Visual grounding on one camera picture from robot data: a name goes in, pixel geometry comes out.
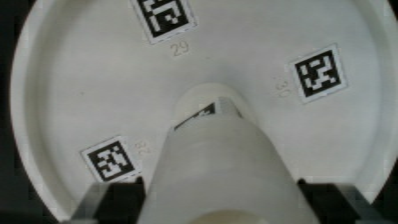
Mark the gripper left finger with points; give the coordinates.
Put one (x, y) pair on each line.
(111, 204)

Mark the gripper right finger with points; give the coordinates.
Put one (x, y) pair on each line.
(338, 203)

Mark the white round table top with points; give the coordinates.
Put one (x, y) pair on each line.
(127, 62)

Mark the white table leg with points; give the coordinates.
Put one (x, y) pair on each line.
(223, 183)

